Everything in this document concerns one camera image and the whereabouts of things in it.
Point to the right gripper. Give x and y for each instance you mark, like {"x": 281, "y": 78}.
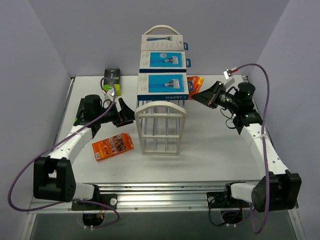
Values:
{"x": 215, "y": 96}

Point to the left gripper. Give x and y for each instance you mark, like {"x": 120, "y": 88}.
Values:
{"x": 119, "y": 117}

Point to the orange razor box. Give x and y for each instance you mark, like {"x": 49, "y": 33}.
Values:
{"x": 194, "y": 85}
{"x": 112, "y": 146}

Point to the blue Harry's razor box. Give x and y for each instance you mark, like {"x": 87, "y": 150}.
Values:
{"x": 162, "y": 87}
{"x": 163, "y": 62}

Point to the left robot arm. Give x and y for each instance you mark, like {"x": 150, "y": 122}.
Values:
{"x": 53, "y": 176}

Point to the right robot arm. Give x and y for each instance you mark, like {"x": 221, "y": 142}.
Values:
{"x": 278, "y": 188}

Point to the white and chrome shelf rack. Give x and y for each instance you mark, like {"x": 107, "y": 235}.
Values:
{"x": 160, "y": 123}

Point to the green black razor box rear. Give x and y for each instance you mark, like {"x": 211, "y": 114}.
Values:
{"x": 115, "y": 76}

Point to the green black razor box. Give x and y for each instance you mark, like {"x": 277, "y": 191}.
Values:
{"x": 79, "y": 117}
{"x": 115, "y": 76}

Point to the green black razor box front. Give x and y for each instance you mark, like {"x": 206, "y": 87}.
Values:
{"x": 79, "y": 117}

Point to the white Harry's razor box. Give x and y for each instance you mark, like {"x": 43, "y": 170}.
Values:
{"x": 163, "y": 42}

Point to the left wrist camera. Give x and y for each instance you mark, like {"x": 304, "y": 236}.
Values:
{"x": 110, "y": 94}

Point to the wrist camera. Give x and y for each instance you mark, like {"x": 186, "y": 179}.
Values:
{"x": 229, "y": 76}
{"x": 110, "y": 94}

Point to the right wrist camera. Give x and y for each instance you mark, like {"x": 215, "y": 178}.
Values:
{"x": 229, "y": 76}

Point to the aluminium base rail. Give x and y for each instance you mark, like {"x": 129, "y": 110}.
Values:
{"x": 127, "y": 197}

